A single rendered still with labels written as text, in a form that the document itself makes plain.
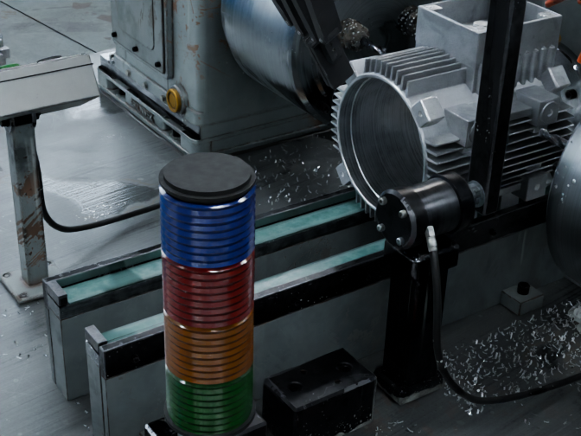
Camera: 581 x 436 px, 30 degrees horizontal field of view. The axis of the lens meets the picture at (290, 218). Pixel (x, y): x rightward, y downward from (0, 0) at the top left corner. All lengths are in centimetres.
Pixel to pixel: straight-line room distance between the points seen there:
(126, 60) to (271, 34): 44
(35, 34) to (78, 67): 326
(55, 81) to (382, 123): 37
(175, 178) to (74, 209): 84
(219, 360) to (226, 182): 12
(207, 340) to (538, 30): 63
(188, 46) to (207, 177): 90
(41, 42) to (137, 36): 274
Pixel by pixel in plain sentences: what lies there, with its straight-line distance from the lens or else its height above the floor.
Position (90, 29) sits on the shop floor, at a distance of 452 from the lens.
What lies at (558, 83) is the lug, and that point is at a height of 108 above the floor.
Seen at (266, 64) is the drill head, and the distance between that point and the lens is 141.
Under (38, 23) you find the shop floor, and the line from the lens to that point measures 461.
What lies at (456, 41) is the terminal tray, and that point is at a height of 113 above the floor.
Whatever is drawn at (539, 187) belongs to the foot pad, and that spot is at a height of 97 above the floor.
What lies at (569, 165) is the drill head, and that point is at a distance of 103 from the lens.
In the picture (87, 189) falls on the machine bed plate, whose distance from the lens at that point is 155.
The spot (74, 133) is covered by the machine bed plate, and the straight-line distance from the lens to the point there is 171.
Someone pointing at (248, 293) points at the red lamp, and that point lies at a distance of 70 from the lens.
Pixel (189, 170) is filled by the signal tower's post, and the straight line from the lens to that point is 67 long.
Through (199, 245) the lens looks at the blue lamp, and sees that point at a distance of 66.
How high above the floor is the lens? 152
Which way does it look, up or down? 30 degrees down
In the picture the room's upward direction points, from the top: 2 degrees clockwise
